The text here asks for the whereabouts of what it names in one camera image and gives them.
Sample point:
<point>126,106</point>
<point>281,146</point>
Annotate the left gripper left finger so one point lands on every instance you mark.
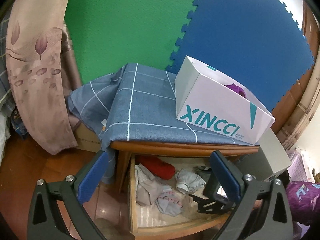
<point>45,220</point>

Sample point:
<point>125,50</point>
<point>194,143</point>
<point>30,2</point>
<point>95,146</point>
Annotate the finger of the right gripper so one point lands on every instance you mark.
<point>216,205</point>
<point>212,185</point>

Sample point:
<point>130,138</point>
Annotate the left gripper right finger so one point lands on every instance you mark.
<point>261,207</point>

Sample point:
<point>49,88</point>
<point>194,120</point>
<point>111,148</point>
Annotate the white patterned underwear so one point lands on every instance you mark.
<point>168,202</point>

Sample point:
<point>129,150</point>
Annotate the red underwear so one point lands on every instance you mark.
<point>156,166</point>

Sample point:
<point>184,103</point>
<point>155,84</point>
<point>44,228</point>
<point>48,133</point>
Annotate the beige underwear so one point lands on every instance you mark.
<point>148,188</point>

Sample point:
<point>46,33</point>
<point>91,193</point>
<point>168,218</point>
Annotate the wooden nightstand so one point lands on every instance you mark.
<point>126,157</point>

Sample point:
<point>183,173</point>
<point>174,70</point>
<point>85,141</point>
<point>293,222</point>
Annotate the purple bag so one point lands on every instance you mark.
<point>303,200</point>

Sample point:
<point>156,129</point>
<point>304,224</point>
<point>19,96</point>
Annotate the cardboard box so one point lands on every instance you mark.
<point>86,139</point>

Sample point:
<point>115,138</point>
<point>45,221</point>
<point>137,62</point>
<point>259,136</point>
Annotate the white XINCCI shoe box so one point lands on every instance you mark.
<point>203,100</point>

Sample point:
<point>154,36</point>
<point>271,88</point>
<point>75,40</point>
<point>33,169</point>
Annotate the blue checked cloth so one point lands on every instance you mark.
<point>136,103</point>

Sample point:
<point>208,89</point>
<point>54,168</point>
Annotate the floral beige curtain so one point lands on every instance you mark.
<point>36,40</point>

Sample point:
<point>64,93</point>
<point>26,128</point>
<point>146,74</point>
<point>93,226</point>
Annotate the blue foam mat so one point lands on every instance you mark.
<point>256,42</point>

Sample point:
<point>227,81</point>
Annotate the green foam mat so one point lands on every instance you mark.
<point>108,34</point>

